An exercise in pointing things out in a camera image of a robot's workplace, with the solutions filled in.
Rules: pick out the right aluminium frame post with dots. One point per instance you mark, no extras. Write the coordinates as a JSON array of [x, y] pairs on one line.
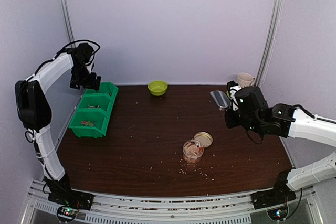
[[269, 44]]

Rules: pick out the small green bowl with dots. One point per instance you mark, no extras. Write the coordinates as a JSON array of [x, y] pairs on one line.
[[157, 88]]

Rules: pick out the left aluminium frame post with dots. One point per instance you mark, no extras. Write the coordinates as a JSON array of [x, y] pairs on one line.
[[67, 20]]

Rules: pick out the orange candies pile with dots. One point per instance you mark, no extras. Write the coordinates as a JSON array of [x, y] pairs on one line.
[[88, 123]]

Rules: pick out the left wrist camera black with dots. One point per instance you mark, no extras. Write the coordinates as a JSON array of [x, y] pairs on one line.
[[84, 53]]

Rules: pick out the patterned ceramic mug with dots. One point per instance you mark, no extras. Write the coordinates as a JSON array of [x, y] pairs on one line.
[[245, 80]]

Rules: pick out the clear plastic jar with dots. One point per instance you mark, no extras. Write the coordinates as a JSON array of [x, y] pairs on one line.
[[193, 150]]

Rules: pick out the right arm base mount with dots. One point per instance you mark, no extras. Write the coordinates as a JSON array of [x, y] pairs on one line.
[[275, 201]]

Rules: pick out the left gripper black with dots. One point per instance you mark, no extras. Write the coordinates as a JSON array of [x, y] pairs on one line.
[[90, 84]]

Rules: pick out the dark wrapped candies pile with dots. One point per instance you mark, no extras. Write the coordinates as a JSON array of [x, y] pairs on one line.
[[94, 107]]

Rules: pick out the green three-compartment candy bin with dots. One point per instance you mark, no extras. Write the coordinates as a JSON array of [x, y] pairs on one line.
[[104, 97]]

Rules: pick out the aluminium frame post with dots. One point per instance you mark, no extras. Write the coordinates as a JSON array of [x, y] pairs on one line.
[[269, 44], [67, 20]]

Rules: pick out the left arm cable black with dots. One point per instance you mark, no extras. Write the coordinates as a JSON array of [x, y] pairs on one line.
[[78, 44]]

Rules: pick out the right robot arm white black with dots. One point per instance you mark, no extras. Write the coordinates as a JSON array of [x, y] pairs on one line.
[[316, 172]]

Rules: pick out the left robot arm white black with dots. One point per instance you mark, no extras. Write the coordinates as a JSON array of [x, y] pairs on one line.
[[46, 154]]

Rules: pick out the metal scoop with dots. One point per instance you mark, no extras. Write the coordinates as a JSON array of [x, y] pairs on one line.
[[221, 99]]

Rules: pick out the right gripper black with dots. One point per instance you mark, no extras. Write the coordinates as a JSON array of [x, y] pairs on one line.
[[230, 121]]

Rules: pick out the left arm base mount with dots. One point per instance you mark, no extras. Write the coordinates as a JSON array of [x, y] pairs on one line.
[[70, 204]]

